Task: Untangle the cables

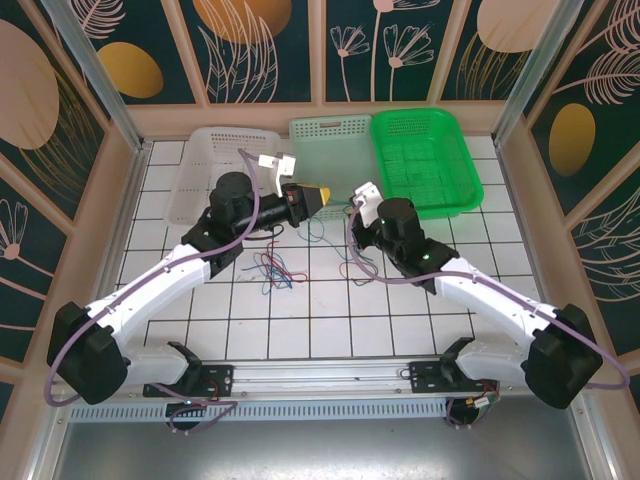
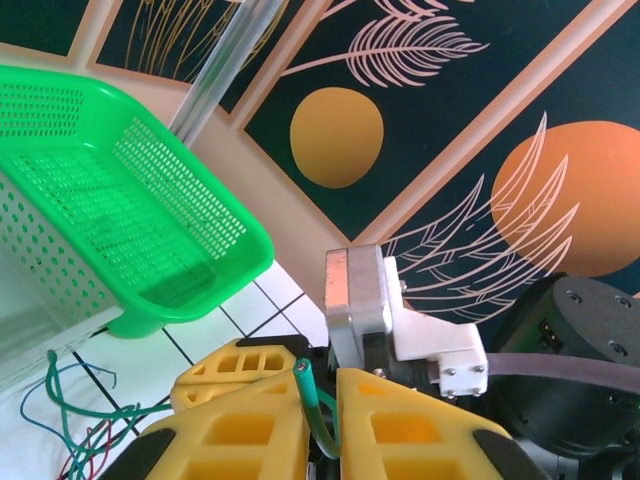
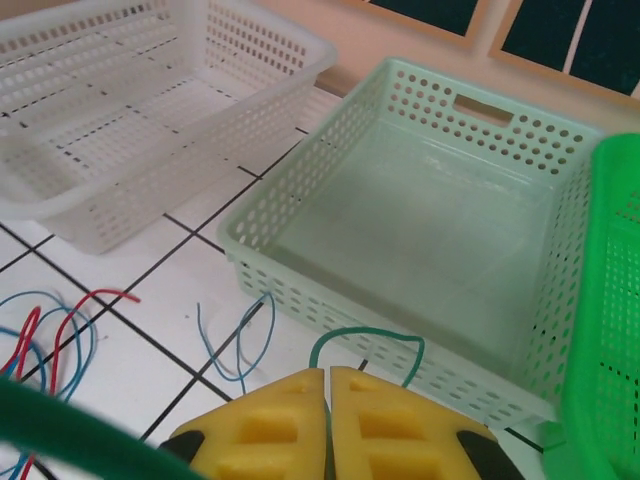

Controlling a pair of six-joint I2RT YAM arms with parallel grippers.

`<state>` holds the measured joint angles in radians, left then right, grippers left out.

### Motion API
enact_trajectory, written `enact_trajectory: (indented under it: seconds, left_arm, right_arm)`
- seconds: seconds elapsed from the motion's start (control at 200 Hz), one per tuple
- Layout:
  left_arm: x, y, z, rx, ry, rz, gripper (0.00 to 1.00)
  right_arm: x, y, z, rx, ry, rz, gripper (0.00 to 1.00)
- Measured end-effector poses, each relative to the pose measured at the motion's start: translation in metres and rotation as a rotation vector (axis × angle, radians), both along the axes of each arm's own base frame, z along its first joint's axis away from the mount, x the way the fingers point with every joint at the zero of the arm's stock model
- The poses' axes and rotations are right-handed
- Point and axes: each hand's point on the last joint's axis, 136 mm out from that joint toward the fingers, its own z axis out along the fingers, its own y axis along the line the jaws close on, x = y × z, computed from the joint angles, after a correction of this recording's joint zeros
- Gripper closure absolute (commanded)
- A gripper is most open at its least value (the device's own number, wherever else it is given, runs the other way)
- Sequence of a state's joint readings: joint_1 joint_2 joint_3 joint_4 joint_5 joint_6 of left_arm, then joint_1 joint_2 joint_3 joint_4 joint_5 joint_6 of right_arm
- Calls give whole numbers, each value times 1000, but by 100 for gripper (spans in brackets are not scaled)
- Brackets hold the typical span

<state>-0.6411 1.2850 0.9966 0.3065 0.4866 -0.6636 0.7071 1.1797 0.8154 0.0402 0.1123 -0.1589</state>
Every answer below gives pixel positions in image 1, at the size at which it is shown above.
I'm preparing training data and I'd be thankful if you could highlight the thin blue cable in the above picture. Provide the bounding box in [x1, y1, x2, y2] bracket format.
[305, 218, 351, 264]

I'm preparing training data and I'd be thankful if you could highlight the white perforated plastic basket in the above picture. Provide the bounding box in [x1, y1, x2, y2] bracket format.
[164, 126, 284, 226]

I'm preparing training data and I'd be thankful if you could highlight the thin red cable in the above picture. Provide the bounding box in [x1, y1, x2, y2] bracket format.
[263, 241, 309, 287]
[338, 259, 374, 286]

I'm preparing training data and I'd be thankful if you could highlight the wire bundle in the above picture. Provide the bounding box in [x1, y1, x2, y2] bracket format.
[252, 251, 297, 297]

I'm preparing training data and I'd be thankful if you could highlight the mint perforated plastic basket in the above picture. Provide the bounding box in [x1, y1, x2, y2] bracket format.
[288, 115, 386, 221]

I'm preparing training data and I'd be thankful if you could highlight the bright green plastic basket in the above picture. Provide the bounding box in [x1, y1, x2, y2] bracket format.
[369, 107, 486, 221]

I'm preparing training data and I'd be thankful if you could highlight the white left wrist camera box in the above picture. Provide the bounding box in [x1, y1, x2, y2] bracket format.
[258, 151, 300, 197]

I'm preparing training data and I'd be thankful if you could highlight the aluminium table side rail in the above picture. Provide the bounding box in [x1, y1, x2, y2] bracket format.
[97, 141, 154, 306]
[492, 139, 564, 309]

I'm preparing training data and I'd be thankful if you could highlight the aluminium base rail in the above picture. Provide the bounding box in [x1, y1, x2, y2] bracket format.
[47, 354, 594, 401]

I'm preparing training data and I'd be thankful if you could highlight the grey slotted cable duct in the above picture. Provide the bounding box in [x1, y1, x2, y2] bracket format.
[69, 398, 449, 422]

